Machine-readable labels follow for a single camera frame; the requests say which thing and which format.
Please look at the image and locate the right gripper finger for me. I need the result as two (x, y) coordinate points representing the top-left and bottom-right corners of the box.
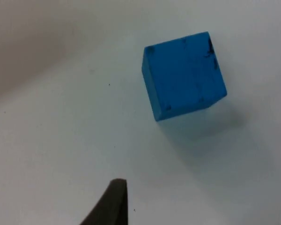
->
(79, 178), (128, 225)

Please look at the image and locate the blue cube block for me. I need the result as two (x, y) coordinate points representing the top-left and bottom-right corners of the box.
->
(141, 31), (228, 122)

